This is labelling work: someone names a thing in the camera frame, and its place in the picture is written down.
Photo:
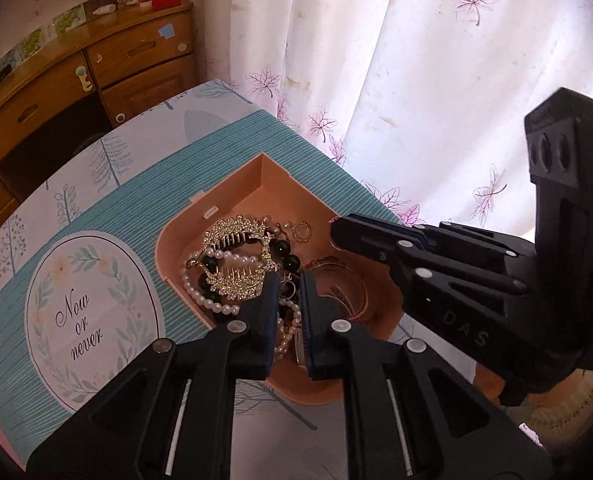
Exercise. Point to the red bangle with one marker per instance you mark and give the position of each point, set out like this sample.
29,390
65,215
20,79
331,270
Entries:
349,285

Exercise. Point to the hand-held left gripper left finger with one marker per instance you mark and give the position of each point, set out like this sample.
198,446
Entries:
271,320

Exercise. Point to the blue sticker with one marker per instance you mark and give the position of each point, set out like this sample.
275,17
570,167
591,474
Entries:
166,31

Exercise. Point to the green floral picture strip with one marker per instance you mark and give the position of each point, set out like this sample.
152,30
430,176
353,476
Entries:
31,40

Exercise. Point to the white tube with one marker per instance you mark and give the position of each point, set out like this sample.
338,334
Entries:
105,9

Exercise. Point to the green white hook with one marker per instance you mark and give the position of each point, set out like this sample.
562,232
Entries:
83,78

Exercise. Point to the gold rhinestone hair comb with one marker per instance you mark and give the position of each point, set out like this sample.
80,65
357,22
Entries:
236,280

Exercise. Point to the beige woven cushion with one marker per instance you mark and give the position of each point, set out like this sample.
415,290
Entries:
556,420

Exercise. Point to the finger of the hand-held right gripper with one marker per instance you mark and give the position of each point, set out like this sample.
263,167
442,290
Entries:
366,240
476,245

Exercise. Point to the orange plastic tray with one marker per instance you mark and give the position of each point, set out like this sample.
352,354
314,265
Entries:
276,195

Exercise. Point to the white leaf print curtain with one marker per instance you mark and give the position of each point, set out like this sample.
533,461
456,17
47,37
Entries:
376,70

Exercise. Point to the small red box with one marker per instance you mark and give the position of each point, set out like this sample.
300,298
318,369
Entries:
166,1

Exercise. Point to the wooden desk with drawers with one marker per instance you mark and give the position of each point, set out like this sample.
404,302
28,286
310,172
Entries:
126,80

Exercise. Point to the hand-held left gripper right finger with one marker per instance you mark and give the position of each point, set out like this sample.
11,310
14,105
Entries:
309,330

